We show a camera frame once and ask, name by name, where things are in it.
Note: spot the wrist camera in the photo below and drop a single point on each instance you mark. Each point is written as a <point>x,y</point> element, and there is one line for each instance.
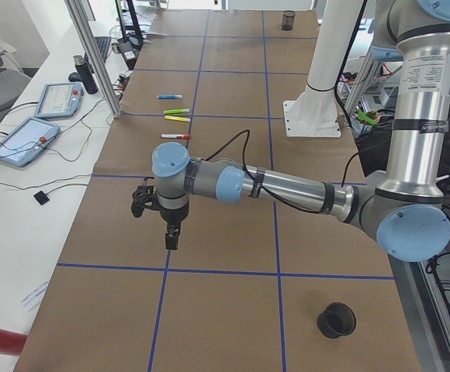
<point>144,197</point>

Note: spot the green highlighter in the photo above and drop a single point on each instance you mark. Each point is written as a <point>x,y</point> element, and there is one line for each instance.
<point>178,111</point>

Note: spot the aluminium frame post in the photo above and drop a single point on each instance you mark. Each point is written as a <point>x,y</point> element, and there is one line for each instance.
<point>81,24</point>

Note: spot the black solid cup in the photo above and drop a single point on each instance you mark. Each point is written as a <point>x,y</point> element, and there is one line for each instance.
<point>336,320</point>

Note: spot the teach pendant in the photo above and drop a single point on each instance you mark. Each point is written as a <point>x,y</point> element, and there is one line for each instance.
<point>25,143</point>
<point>61,100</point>

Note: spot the small black sensor box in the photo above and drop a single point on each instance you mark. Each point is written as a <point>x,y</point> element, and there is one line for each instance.
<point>41,197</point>

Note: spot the black keyboard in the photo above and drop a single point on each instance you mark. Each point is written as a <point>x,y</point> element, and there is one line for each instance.
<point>103,44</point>

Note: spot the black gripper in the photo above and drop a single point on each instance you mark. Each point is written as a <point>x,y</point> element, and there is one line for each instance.
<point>174,214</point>

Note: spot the red white marker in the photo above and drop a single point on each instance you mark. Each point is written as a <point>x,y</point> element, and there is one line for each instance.
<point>174,136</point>

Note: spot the far teach pendant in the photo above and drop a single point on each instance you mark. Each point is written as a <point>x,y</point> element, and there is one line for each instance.
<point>61,100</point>

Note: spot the black mesh cup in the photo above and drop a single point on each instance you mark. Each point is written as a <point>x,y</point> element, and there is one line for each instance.
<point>288,17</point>

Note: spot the white paper label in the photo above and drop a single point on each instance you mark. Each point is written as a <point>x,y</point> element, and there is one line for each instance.
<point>35,297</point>

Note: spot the near teach pendant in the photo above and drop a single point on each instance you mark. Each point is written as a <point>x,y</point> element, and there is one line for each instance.
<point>25,143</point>

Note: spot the green clamp tool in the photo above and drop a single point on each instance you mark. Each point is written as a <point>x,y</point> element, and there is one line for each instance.
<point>368,118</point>

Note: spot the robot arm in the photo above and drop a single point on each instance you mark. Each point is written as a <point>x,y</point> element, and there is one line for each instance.
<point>403,213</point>

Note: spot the blue marker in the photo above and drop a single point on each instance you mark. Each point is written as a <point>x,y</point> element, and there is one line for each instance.
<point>169,97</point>

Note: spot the yellow highlighter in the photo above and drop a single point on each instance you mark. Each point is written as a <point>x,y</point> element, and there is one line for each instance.
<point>177,118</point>

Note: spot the black water bottle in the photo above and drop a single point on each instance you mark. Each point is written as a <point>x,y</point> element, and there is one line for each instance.
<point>85,74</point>

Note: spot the white pedestal column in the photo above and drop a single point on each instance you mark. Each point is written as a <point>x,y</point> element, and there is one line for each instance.
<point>314,114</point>

